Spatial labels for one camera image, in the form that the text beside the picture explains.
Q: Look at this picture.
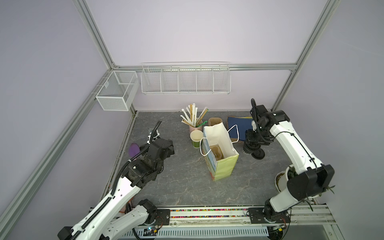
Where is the black paper cup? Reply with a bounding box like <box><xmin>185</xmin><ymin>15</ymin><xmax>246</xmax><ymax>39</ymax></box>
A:
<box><xmin>243</xmin><ymin>142</ymin><xmax>260</xmax><ymax>155</ymax></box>

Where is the green paper gift bag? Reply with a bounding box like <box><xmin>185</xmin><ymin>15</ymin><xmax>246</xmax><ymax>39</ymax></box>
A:
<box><xmin>200</xmin><ymin>123</ymin><xmax>239</xmax><ymax>181</ymax></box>

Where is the single brown pulp cup carrier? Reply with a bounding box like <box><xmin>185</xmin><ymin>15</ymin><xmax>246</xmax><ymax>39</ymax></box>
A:
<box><xmin>210</xmin><ymin>145</ymin><xmax>224</xmax><ymax>161</ymax></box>

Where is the green paper cup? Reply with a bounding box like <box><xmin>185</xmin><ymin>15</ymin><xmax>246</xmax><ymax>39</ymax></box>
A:
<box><xmin>190</xmin><ymin>130</ymin><xmax>204</xmax><ymax>149</ymax></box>

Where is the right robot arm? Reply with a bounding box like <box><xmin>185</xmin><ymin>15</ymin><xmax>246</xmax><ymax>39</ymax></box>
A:
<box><xmin>243</xmin><ymin>99</ymin><xmax>335</xmax><ymax>223</ymax></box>

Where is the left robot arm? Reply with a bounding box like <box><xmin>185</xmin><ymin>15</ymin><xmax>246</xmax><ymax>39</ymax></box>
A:
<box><xmin>58</xmin><ymin>138</ymin><xmax>175</xmax><ymax>240</ymax></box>

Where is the cardboard tray with napkins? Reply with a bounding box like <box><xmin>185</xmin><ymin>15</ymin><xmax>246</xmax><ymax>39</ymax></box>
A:
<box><xmin>227</xmin><ymin>117</ymin><xmax>253</xmax><ymax>142</ymax></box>

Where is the black cup lid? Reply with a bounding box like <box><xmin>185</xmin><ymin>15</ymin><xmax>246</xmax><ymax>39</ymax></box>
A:
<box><xmin>252</xmin><ymin>149</ymin><xmax>265</xmax><ymax>160</ymax></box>

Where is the brown pulp cup carrier stack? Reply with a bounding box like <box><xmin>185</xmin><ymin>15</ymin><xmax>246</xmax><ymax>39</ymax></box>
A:
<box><xmin>208</xmin><ymin>117</ymin><xmax>223</xmax><ymax>126</ymax></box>

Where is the potted green plant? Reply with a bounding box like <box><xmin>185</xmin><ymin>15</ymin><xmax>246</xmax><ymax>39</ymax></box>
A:
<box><xmin>275</xmin><ymin>165</ymin><xmax>335</xmax><ymax>199</ymax></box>

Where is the pink metal straw bucket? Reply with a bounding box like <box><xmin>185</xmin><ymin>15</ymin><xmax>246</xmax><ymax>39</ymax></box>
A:
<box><xmin>190</xmin><ymin>120</ymin><xmax>204</xmax><ymax>133</ymax></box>

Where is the green wrapped straw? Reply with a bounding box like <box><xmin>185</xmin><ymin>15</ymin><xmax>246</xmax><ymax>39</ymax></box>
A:
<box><xmin>197</xmin><ymin>121</ymin><xmax>208</xmax><ymax>128</ymax></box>

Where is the white wrapped straw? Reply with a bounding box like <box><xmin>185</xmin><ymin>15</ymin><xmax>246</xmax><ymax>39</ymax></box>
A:
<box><xmin>192</xmin><ymin>103</ymin><xmax>196</xmax><ymax>127</ymax></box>

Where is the small white mesh basket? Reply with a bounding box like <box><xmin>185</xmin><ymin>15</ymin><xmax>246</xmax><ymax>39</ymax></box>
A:
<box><xmin>96</xmin><ymin>71</ymin><xmax>140</xmax><ymax>112</ymax></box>

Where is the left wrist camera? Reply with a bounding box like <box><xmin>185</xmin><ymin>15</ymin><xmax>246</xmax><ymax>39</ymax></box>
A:
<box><xmin>147</xmin><ymin>129</ymin><xmax>159</xmax><ymax>144</ymax></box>

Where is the wide white wire basket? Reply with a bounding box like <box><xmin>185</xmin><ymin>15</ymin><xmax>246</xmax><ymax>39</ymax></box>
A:
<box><xmin>141</xmin><ymin>62</ymin><xmax>232</xmax><ymax>95</ymax></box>

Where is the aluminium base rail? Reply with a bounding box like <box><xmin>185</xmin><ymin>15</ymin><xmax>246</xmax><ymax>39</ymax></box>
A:
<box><xmin>78</xmin><ymin>205</ymin><xmax>344</xmax><ymax>240</ymax></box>

